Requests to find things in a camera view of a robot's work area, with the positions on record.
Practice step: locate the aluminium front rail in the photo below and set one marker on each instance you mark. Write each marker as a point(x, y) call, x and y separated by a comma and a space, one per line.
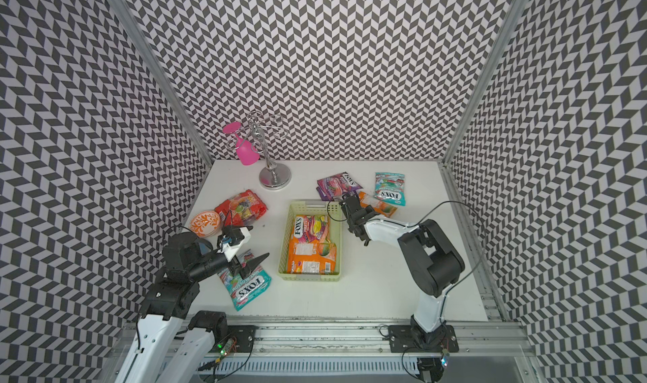
point(359, 338)

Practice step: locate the orange patterned bowl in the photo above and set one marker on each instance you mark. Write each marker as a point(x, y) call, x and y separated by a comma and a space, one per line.
point(206, 223)

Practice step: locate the teal candy bag front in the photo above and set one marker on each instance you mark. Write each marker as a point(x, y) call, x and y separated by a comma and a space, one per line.
point(243, 291)

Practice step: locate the red candy bag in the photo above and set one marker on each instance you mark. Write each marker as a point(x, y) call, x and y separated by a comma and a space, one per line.
point(243, 209)

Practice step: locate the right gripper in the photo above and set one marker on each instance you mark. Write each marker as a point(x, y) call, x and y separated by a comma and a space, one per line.
point(369, 209)

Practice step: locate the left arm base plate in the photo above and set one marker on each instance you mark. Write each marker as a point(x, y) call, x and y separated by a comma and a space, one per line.
point(239, 340)

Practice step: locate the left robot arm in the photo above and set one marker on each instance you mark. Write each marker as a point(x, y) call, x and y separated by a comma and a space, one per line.
point(165, 307)

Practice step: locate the teal candy bag back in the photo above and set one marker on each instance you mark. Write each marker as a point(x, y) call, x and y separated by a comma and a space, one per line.
point(389, 188)

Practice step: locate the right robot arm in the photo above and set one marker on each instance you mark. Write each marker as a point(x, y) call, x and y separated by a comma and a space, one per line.
point(433, 262)

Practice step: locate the pink orange candy bag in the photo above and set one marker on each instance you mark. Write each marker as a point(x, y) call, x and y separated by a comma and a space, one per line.
point(311, 229)

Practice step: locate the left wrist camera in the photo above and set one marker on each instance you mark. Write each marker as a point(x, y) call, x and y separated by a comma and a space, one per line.
point(232, 239)

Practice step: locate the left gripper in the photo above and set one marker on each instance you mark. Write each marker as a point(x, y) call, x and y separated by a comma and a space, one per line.
point(250, 265)

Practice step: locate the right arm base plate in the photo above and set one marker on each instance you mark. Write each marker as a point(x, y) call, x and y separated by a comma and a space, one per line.
point(402, 338)

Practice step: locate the chrome glass holder stand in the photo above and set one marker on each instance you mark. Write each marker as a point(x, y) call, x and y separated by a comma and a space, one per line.
point(274, 175)

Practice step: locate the light green plastic basket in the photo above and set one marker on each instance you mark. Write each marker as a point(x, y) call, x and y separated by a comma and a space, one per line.
point(310, 208)

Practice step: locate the teal candy bag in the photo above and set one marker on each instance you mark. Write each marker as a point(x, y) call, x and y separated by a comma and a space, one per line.
point(243, 291)
point(389, 188)

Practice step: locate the pink plastic wine glass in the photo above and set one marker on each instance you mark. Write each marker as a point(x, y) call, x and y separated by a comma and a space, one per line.
point(245, 152)

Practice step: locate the purple candy bag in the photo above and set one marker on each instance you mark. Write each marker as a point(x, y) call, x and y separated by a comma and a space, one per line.
point(334, 187)

